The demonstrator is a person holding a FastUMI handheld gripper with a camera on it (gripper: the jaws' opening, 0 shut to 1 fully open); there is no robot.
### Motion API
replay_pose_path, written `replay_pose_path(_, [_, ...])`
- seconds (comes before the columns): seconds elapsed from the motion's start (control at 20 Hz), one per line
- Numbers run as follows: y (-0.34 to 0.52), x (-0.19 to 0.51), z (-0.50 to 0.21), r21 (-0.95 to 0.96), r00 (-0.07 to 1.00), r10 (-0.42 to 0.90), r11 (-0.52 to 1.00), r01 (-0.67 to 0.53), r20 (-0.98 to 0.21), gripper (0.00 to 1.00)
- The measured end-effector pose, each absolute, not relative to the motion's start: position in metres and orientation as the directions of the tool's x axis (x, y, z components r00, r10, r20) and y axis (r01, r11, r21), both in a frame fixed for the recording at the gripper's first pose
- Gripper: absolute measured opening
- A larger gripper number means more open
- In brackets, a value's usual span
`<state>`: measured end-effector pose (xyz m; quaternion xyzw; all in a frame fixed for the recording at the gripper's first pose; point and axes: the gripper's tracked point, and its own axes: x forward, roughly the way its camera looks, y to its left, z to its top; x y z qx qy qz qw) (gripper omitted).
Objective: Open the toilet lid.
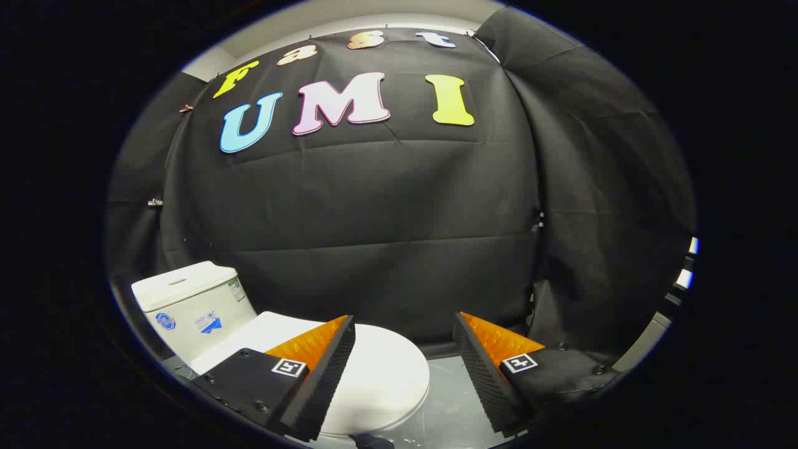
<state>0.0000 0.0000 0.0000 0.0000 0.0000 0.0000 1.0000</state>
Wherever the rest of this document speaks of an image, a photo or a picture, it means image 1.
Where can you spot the white toilet lid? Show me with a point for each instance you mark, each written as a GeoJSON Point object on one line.
{"type": "Point", "coordinates": [380, 374]}

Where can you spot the white ceramic toilet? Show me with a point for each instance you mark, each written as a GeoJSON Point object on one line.
{"type": "Point", "coordinates": [187, 312]}

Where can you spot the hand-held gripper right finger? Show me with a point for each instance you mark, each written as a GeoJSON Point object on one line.
{"type": "Point", "coordinates": [486, 386]}

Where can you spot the grey board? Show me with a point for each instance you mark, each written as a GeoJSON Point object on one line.
{"type": "Point", "coordinates": [645, 340]}

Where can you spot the black backdrop cloth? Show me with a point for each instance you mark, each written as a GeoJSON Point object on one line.
{"type": "Point", "coordinates": [386, 206]}

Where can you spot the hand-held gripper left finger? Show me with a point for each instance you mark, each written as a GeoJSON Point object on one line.
{"type": "Point", "coordinates": [324, 386]}

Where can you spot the white striped board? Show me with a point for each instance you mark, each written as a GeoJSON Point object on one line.
{"type": "Point", "coordinates": [686, 277]}

